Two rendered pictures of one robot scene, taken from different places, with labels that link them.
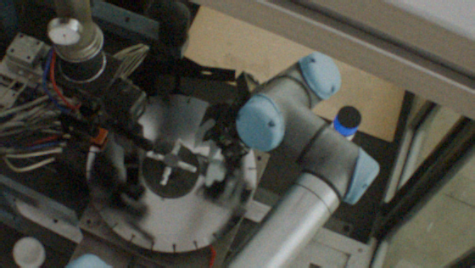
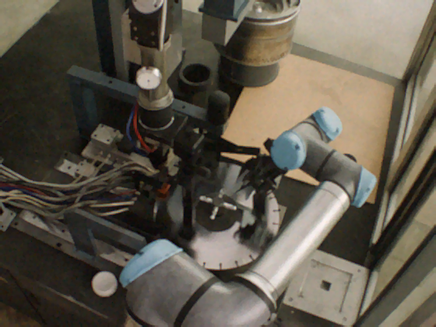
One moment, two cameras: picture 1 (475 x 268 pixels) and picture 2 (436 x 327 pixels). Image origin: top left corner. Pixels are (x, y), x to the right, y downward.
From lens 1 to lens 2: 0.24 m
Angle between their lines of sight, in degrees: 11
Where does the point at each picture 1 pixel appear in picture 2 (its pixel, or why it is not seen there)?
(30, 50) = (109, 135)
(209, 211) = (245, 240)
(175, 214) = (220, 242)
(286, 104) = (306, 136)
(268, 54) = not seen: hidden behind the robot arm
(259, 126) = (288, 149)
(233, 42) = (255, 138)
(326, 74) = (332, 120)
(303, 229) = (325, 218)
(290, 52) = not seen: hidden behind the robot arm
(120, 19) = (178, 107)
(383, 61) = not seen: outside the picture
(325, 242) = (332, 265)
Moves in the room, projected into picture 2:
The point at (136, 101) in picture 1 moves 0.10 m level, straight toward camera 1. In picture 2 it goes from (198, 141) to (202, 179)
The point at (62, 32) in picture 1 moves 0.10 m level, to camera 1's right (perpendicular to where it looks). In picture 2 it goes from (147, 78) to (198, 85)
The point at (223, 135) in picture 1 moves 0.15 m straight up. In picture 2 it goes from (257, 176) to (265, 135)
